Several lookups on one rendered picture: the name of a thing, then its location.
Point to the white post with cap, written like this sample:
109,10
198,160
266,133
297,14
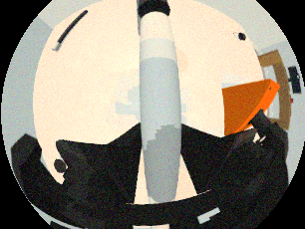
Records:
138,17

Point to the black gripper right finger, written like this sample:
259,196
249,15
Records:
205,154

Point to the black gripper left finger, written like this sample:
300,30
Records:
120,159

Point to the long white cylindrical rail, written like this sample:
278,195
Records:
159,108

